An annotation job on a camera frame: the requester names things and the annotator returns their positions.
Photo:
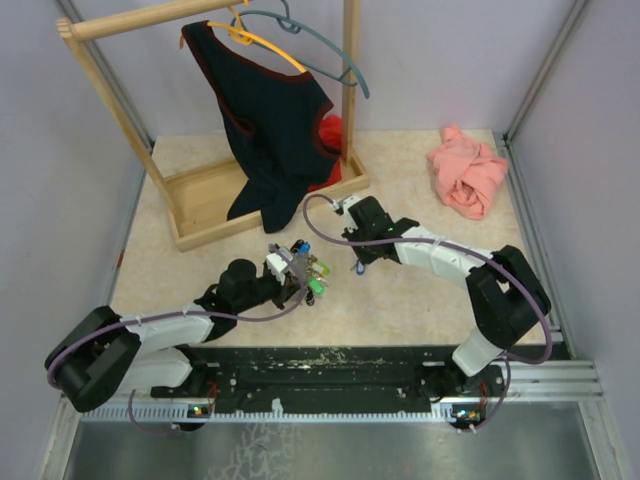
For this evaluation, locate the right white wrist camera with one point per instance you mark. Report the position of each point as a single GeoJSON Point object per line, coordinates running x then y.
{"type": "Point", "coordinates": [345, 204]}

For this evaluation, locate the green key tag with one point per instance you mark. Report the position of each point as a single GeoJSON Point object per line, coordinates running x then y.
{"type": "Point", "coordinates": [316, 286]}

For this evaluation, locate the grey-blue hanger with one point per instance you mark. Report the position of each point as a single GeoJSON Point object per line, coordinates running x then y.
{"type": "Point", "coordinates": [335, 59]}

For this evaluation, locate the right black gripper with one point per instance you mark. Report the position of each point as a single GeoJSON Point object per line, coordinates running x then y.
{"type": "Point", "coordinates": [364, 257]}

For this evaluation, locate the wooden clothes rack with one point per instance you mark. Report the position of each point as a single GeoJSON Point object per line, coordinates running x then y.
{"type": "Point", "coordinates": [198, 199]}

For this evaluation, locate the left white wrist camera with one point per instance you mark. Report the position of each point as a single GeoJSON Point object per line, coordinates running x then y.
{"type": "Point", "coordinates": [279, 264]}

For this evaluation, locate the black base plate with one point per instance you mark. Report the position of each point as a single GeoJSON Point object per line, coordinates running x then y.
{"type": "Point", "coordinates": [332, 380]}

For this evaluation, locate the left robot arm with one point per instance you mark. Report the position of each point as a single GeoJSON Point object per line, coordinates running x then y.
{"type": "Point", "coordinates": [108, 354]}

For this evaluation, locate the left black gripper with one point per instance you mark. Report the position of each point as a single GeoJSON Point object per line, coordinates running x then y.
{"type": "Point", "coordinates": [285, 293]}

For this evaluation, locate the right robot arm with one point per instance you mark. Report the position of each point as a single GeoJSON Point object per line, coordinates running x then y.
{"type": "Point", "coordinates": [506, 296]}

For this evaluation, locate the yellow hanger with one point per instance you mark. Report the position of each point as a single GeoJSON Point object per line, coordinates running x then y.
{"type": "Point", "coordinates": [260, 42]}

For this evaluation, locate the red cloth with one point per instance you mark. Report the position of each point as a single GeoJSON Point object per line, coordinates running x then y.
{"type": "Point", "coordinates": [330, 132]}

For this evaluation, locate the dark navy tank top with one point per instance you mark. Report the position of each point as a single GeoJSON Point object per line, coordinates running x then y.
{"type": "Point", "coordinates": [272, 125]}

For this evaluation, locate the pink cloth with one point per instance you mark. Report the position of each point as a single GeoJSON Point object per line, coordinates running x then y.
{"type": "Point", "coordinates": [468, 173]}

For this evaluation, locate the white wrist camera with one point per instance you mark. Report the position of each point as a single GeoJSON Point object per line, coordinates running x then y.
{"type": "Point", "coordinates": [279, 264]}
{"type": "Point", "coordinates": [345, 204]}

